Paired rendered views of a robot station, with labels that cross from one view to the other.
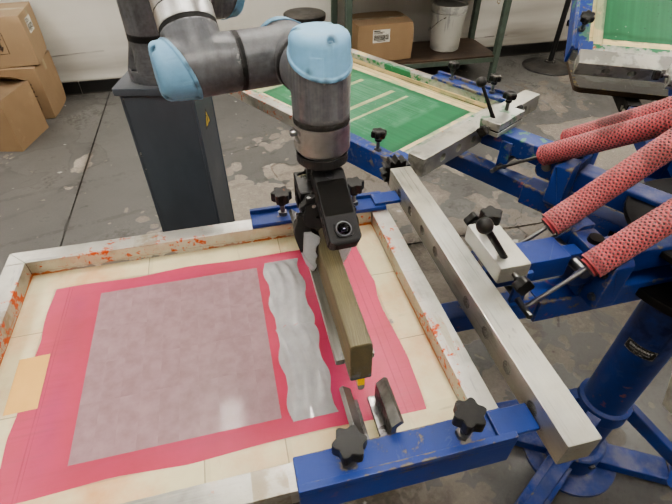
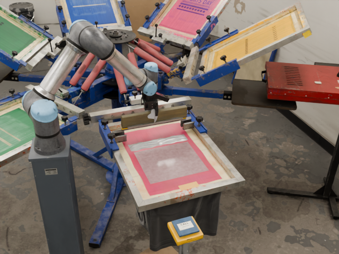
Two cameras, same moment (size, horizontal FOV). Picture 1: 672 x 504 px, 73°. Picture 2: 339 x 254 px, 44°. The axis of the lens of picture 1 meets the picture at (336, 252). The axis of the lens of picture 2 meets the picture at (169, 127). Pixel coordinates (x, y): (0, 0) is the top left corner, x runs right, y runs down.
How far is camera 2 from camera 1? 2.40 m
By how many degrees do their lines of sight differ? 75
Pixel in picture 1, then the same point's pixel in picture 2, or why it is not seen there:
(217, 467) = (202, 148)
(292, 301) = (149, 143)
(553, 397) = (181, 99)
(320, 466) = (201, 128)
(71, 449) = (205, 171)
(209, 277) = (139, 161)
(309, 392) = (180, 137)
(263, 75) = not seen: hidden behind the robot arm
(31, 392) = (191, 184)
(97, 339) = (170, 178)
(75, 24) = not seen: outside the picture
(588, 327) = not seen: hidden behind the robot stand
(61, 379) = (186, 180)
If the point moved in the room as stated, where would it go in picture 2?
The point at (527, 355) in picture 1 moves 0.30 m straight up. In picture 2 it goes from (171, 101) to (172, 58)
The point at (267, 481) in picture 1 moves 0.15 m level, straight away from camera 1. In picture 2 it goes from (205, 136) to (183, 142)
